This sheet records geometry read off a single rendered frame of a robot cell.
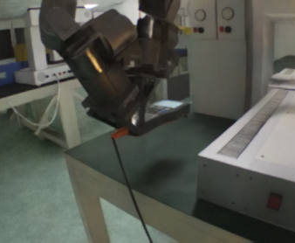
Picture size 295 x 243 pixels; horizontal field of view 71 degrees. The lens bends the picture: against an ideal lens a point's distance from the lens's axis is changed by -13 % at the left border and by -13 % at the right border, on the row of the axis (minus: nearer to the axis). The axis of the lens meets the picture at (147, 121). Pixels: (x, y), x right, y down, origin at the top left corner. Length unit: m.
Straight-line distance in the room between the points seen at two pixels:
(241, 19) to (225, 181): 0.58
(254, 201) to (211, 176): 0.09
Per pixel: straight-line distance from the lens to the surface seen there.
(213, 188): 0.45
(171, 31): 0.59
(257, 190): 0.41
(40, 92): 2.09
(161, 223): 0.52
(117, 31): 0.39
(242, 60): 0.86
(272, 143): 0.49
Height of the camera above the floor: 1.06
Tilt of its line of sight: 20 degrees down
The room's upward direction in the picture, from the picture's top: 4 degrees counter-clockwise
